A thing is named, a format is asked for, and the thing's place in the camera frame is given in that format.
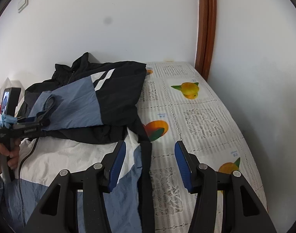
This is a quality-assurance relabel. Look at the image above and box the brown wooden door frame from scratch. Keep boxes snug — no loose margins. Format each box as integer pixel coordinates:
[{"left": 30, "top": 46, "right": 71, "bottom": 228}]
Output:
[{"left": 195, "top": 0, "right": 217, "bottom": 80}]

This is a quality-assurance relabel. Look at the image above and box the white wall switch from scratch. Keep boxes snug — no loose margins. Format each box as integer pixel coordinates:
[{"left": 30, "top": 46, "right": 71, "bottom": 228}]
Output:
[{"left": 17, "top": 0, "right": 29, "bottom": 13}]

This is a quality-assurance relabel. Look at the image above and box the person's left hand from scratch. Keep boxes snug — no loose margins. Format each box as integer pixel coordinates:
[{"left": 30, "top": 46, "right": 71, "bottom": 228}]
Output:
[{"left": 0, "top": 139, "right": 21, "bottom": 175}]

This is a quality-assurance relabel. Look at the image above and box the fruit print bed sheet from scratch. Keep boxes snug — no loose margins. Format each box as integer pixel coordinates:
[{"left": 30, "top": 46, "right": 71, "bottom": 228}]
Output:
[{"left": 138, "top": 62, "right": 266, "bottom": 232}]

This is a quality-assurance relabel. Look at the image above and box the black white blue jacket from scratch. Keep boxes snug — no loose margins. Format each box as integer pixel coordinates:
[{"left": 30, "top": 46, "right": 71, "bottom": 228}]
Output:
[{"left": 0, "top": 53, "right": 155, "bottom": 232}]

